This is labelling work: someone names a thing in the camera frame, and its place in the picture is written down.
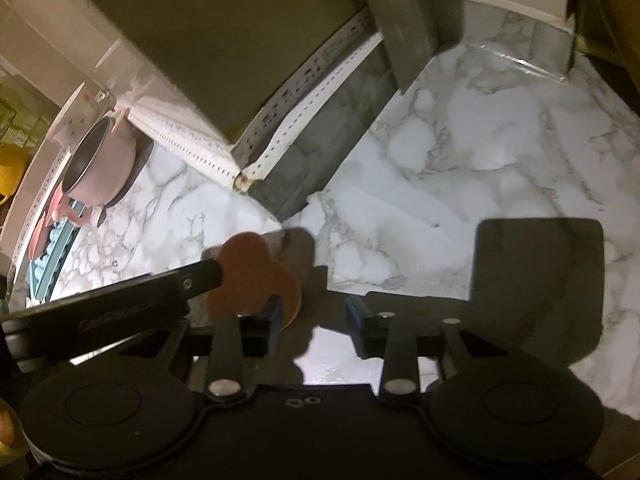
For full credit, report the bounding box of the pink leaf dish near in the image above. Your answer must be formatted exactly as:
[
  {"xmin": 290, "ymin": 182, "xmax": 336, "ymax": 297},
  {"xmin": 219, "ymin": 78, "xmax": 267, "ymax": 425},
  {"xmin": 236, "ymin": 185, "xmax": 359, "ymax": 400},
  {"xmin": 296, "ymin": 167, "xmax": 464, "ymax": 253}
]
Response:
[{"xmin": 27, "ymin": 211, "xmax": 51, "ymax": 261}]

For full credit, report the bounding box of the pink pot with steel interior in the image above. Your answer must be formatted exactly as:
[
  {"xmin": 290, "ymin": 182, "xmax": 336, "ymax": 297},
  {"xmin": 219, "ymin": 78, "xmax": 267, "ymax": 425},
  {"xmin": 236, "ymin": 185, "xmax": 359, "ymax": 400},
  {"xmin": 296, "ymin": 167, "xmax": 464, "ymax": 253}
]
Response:
[{"xmin": 51, "ymin": 107, "xmax": 136, "ymax": 226}]

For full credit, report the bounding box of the round wooden cutting board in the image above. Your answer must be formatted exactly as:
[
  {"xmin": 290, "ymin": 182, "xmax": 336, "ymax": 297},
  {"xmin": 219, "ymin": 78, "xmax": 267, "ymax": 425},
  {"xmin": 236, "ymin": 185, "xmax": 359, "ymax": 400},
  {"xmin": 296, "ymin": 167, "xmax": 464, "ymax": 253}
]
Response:
[{"xmin": 573, "ymin": 0, "xmax": 639, "ymax": 84}]

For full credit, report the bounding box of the white floral ceramic bowl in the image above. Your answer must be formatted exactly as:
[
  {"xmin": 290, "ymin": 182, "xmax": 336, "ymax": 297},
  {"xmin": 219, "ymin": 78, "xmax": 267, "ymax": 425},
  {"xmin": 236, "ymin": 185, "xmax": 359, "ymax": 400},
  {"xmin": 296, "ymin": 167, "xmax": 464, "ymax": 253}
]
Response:
[{"xmin": 46, "ymin": 82, "xmax": 116, "ymax": 150}]

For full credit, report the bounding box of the blue ice cube tray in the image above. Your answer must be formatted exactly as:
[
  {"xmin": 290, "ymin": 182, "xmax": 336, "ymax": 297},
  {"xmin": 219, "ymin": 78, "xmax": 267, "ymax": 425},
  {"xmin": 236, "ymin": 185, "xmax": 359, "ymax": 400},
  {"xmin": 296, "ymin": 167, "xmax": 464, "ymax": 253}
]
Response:
[{"xmin": 27, "ymin": 217, "xmax": 80, "ymax": 306}]

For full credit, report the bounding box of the pink leaf dish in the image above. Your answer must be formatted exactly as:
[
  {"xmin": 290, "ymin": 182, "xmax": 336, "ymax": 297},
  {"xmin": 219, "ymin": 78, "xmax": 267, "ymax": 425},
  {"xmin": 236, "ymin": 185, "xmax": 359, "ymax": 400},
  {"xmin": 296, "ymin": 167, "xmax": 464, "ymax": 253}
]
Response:
[
  {"xmin": 27, "ymin": 211, "xmax": 51, "ymax": 261},
  {"xmin": 44, "ymin": 183, "xmax": 64, "ymax": 226}
]

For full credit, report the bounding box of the pink heart-shaped dish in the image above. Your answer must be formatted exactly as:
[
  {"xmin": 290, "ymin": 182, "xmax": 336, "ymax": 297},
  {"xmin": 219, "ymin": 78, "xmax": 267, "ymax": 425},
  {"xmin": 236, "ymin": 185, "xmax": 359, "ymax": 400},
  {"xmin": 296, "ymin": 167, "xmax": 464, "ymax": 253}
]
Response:
[{"xmin": 206, "ymin": 232, "xmax": 302, "ymax": 328}]

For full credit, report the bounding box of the pink leaf dish far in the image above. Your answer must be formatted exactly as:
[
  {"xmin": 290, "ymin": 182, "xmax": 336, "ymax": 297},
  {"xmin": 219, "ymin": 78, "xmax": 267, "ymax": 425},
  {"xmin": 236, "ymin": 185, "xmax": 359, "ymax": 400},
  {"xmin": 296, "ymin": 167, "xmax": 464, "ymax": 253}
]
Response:
[{"xmin": 44, "ymin": 183, "xmax": 64, "ymax": 226}]

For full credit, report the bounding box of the yellow mug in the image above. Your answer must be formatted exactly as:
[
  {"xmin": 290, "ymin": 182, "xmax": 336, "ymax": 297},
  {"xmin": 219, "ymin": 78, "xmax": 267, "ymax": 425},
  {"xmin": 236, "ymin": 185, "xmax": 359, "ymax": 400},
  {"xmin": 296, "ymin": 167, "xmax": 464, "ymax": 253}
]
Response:
[{"xmin": 0, "ymin": 144, "xmax": 29, "ymax": 205}]

